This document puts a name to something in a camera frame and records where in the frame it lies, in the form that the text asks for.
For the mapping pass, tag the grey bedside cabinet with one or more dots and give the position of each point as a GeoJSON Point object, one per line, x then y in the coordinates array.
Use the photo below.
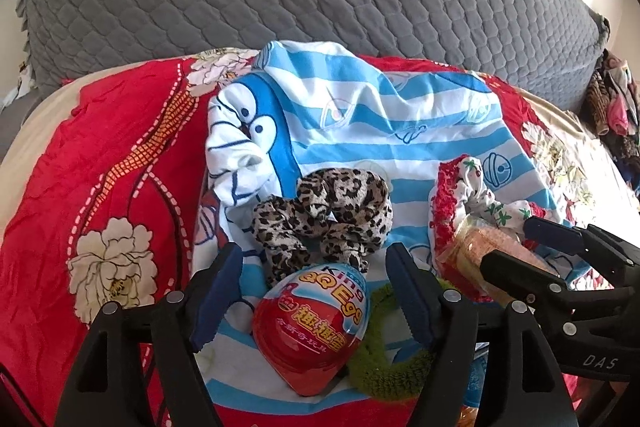
{"type": "Point", "coordinates": [15, 117]}

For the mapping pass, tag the red floral bedsheet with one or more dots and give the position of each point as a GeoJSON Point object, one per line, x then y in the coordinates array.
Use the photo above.
{"type": "Point", "coordinates": [125, 132]}

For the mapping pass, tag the blue striped cartoon cloth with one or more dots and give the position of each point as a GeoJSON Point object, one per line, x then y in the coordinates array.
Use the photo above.
{"type": "Point", "coordinates": [375, 107]}

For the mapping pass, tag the clear cracker packet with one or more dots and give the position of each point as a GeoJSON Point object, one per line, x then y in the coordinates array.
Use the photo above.
{"type": "Point", "coordinates": [470, 252]}

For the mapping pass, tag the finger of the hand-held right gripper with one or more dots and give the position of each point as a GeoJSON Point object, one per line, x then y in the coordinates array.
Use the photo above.
{"type": "Point", "coordinates": [515, 264]}
{"type": "Point", "coordinates": [555, 232]}

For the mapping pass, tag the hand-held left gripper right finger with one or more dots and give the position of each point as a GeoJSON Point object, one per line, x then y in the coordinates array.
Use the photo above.
{"type": "Point", "coordinates": [410, 292]}

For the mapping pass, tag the green fuzzy scrunchie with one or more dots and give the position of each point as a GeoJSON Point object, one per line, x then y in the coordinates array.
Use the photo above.
{"type": "Point", "coordinates": [380, 367]}

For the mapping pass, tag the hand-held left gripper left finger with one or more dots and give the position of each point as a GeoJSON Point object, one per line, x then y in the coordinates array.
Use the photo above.
{"type": "Point", "coordinates": [220, 287]}

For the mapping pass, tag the pile of clothes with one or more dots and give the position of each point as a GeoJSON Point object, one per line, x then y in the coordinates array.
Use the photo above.
{"type": "Point", "coordinates": [615, 107]}

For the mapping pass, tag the white cherry print scrunchie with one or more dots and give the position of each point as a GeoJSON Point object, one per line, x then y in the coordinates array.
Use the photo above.
{"type": "Point", "coordinates": [500, 209]}

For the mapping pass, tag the leopard print scrunchie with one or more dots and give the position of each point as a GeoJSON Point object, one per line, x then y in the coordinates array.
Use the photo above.
{"type": "Point", "coordinates": [340, 192]}

